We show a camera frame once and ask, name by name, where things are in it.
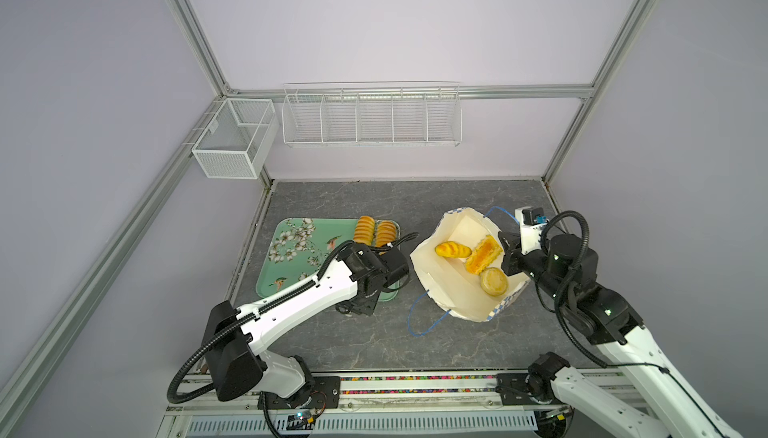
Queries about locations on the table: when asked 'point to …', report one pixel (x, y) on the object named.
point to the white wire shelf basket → (374, 113)
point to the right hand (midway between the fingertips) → (503, 235)
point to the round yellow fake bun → (493, 281)
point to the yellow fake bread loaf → (386, 232)
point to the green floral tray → (298, 249)
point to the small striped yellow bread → (453, 249)
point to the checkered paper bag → (461, 262)
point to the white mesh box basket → (238, 138)
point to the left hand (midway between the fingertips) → (350, 306)
